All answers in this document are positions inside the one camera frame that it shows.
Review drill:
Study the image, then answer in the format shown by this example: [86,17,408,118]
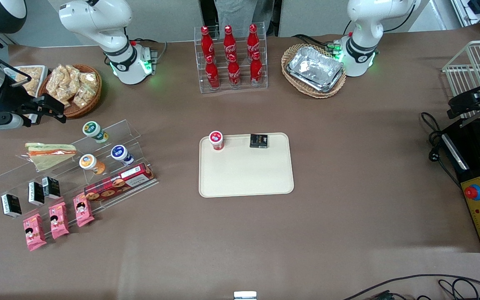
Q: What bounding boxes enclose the long black cable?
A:
[342,274,480,300]

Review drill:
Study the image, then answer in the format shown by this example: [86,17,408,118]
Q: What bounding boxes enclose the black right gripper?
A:
[0,85,66,132]

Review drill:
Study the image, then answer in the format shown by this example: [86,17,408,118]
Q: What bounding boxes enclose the flat bag of crackers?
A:
[15,67,43,88]

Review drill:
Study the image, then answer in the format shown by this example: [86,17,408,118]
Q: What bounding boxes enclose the blue lid yogurt cup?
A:
[111,145,135,166]

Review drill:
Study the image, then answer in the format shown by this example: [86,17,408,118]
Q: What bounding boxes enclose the orange lid yogurt cup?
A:
[79,154,106,175]

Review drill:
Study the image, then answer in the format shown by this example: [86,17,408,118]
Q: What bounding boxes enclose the small black white carton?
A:
[42,177,61,200]
[28,181,45,206]
[1,193,22,218]

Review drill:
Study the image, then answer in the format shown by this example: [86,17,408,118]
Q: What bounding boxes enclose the brown wicker basket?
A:
[38,64,103,119]

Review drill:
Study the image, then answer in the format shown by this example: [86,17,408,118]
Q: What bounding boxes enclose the red cola bottle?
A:
[247,24,260,55]
[250,51,263,86]
[223,25,237,57]
[227,54,241,87]
[200,26,215,59]
[205,55,220,89]

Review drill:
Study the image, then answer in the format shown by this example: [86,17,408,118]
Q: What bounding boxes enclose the brown table cover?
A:
[0,23,480,300]

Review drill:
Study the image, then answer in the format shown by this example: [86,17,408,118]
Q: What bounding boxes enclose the cream plastic tray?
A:
[199,132,295,198]

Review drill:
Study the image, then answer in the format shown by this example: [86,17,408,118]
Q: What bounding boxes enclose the white rectangular snack tray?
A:
[5,65,49,124]

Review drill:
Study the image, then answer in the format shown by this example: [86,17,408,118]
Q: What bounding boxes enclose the pink snack packet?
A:
[22,213,47,252]
[72,193,95,228]
[48,202,70,240]

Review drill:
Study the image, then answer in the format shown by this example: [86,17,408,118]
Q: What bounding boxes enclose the light wicker basket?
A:
[281,43,347,99]

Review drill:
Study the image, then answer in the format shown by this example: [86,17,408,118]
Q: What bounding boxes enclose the triangle sandwich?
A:
[18,142,77,172]

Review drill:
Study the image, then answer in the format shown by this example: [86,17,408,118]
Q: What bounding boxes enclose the aluminium frame rack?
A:
[450,0,480,32]

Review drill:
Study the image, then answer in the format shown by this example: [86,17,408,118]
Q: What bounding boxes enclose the looped black cable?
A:
[438,278,480,300]

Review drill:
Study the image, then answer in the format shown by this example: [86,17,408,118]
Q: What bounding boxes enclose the red lid yogurt cup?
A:
[209,131,224,151]

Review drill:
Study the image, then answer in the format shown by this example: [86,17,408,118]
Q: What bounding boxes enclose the white wire basket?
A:
[442,40,480,119]

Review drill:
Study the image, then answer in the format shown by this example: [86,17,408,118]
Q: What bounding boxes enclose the green lid yogurt cup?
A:
[82,121,109,144]

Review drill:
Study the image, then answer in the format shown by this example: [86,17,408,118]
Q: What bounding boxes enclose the red cookie box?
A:
[84,163,156,203]

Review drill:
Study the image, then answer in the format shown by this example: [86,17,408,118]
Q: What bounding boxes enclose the person in grey trousers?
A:
[214,0,275,35]

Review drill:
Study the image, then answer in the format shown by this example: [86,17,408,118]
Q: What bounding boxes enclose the black power cable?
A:
[420,112,463,188]

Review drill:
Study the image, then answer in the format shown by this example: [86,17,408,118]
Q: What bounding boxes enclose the aluminium foil tray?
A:
[287,46,345,92]

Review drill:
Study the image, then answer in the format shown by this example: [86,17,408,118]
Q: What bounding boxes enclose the clear bag of snacks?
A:
[48,65,68,90]
[80,72,98,90]
[72,85,93,108]
[66,66,81,86]
[55,83,76,100]

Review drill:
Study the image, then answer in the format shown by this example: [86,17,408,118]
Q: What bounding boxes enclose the black sealing machine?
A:
[440,118,480,253]

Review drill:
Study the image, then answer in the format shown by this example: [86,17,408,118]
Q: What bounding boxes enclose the clear acrylic bottle rack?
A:
[193,22,268,94]

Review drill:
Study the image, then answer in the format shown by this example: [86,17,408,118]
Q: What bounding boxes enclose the clear acrylic stepped shelf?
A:
[0,120,159,240]

